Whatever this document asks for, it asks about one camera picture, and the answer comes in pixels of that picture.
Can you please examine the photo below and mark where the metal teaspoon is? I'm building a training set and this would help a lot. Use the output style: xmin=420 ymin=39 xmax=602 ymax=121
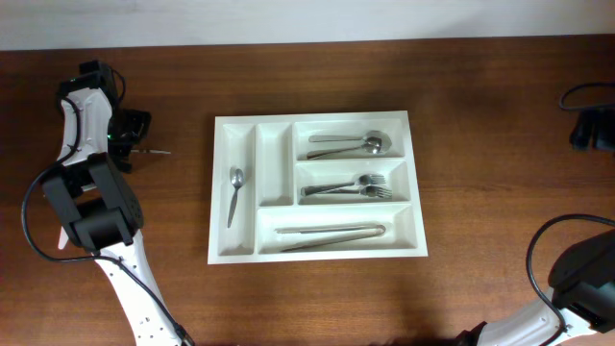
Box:
xmin=227 ymin=168 xmax=245 ymax=228
xmin=131 ymin=149 xmax=172 ymax=155

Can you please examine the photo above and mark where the white plastic knife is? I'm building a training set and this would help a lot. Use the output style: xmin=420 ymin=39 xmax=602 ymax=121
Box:
xmin=58 ymin=228 xmax=69 ymax=250

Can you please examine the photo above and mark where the large metal spoon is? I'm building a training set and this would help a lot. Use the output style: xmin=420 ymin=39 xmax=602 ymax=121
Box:
xmin=308 ymin=131 xmax=392 ymax=154
xmin=307 ymin=136 xmax=382 ymax=160

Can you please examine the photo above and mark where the metal fork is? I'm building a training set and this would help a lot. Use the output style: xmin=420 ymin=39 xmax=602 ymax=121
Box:
xmin=300 ymin=185 xmax=393 ymax=199
xmin=301 ymin=174 xmax=386 ymax=197

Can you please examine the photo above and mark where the metal table knife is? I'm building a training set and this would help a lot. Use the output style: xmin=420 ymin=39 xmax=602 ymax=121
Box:
xmin=275 ymin=223 xmax=386 ymax=235
xmin=282 ymin=228 xmax=385 ymax=253

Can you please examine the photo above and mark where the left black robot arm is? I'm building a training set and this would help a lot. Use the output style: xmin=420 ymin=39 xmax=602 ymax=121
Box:
xmin=40 ymin=61 xmax=193 ymax=345

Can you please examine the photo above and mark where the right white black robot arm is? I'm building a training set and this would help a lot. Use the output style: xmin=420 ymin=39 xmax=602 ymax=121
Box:
xmin=453 ymin=213 xmax=614 ymax=346

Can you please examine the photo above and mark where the white cutlery organizer tray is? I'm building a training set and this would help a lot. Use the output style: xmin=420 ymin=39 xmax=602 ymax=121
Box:
xmin=209 ymin=111 xmax=428 ymax=264

